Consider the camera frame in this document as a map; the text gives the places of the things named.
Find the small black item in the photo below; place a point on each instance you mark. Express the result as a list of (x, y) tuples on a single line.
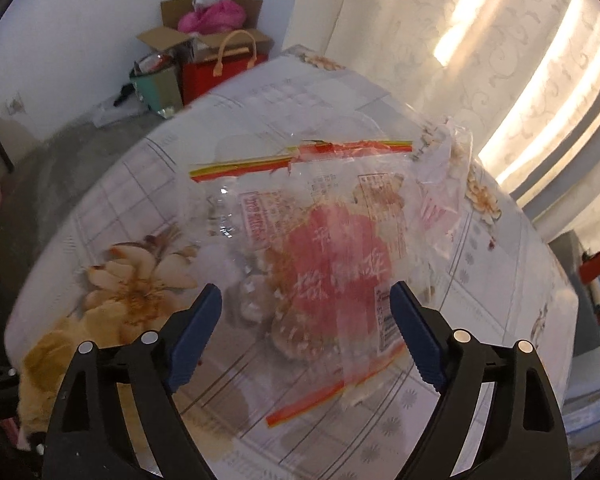
[(125, 94)]

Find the teal box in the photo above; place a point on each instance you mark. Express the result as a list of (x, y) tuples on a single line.
[(160, 90)]

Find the cream patterned curtain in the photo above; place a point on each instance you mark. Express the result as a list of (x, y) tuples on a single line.
[(590, 210), (405, 35)]

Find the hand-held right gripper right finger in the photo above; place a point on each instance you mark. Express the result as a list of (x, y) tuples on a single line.
[(417, 340)]

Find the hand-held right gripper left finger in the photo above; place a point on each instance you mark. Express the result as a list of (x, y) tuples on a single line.
[(195, 340)]

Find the pink plastic bag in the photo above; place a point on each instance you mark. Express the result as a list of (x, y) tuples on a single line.
[(210, 17)]

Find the floral plastic tablecloth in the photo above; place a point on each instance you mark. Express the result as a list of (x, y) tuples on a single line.
[(130, 200)]

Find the brown cardboard box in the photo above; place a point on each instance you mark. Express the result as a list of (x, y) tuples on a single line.
[(175, 15)]

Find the red gift bag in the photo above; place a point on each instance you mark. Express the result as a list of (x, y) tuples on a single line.
[(200, 80)]

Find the red thermos flask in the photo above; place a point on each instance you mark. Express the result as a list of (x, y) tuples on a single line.
[(597, 265)]

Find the clear bag with red print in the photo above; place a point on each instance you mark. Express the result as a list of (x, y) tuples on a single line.
[(330, 260)]

